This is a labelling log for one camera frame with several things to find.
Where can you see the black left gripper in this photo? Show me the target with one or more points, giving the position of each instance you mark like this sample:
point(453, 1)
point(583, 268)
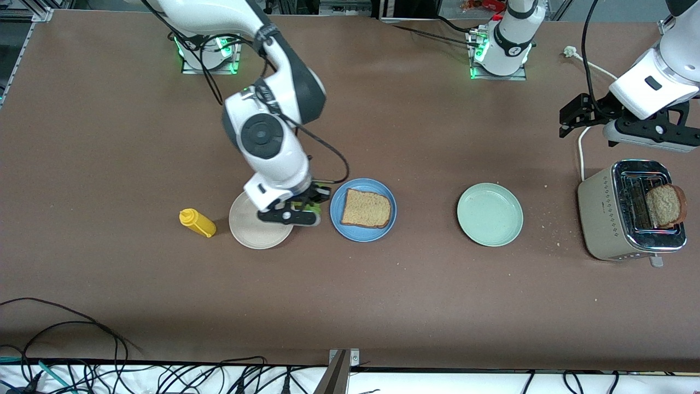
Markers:
point(594, 108)

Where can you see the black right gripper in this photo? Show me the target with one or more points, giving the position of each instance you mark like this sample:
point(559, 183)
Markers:
point(313, 195)

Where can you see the green lettuce leaf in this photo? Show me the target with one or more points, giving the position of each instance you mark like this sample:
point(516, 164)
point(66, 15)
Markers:
point(299, 205)

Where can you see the brown bread slice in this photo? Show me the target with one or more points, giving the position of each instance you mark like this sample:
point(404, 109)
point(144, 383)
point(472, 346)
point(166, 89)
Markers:
point(664, 207)
point(365, 209)

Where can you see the yellow mustard squeeze bottle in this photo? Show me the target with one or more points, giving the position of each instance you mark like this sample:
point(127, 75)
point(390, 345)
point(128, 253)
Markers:
point(198, 223)

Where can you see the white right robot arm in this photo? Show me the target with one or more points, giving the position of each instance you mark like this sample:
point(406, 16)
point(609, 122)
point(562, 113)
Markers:
point(262, 131)

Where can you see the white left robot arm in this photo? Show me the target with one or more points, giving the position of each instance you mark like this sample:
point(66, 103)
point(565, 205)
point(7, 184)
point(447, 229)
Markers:
point(508, 38)

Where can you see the beige round plate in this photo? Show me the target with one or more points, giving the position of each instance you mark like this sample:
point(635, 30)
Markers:
point(257, 235)

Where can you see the blue round plate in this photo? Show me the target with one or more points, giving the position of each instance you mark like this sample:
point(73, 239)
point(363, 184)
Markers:
point(363, 236)

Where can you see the light green round plate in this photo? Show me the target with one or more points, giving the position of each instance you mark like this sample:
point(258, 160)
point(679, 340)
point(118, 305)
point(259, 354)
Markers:
point(490, 214)

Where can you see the beige chrome toaster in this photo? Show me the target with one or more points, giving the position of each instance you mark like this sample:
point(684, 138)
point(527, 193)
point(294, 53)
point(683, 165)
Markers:
point(599, 219)

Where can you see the red packet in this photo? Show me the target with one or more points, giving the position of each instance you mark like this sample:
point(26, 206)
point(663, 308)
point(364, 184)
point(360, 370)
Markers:
point(481, 5)

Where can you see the grey aluminium profile leg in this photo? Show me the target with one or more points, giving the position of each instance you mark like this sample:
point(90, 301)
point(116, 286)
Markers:
point(333, 378)

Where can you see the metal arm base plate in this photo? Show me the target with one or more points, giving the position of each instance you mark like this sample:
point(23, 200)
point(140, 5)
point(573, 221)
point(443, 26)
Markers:
point(519, 77)
point(236, 64)

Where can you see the aluminium frame rail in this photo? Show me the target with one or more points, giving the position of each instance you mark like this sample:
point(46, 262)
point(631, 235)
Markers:
point(35, 30)
point(666, 27)

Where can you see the silver metal table bracket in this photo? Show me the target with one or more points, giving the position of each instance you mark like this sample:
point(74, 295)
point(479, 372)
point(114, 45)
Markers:
point(354, 358)

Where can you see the metal frame piece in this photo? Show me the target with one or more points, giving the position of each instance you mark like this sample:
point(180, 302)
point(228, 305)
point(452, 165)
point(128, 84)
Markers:
point(358, 8)

